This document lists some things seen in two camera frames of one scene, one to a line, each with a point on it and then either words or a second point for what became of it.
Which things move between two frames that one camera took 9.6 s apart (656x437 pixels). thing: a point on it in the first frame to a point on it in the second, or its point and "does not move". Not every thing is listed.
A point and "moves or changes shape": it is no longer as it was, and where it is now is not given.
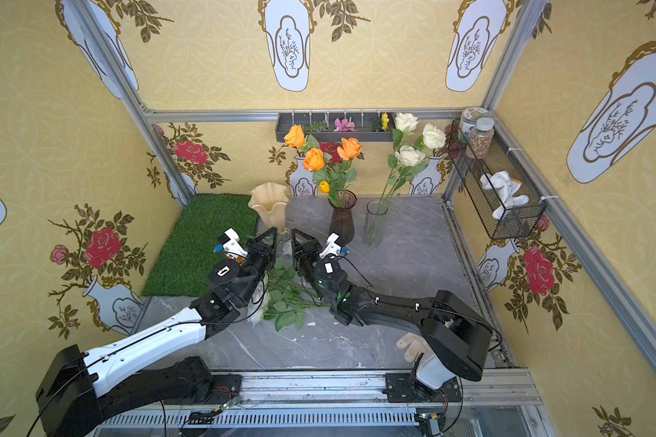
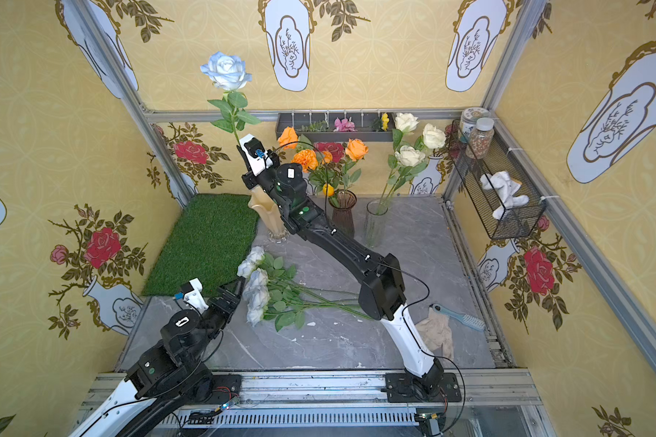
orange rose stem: [343, 175] moves or changes shape
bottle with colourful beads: [481, 138] does not move
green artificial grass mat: [183, 269] does not move
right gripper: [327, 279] to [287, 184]
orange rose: [304, 145] moves or changes shape
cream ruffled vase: [269, 202] does not move
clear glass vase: [375, 224] does not move
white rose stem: [411, 153] does not move
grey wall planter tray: [368, 126] does not move
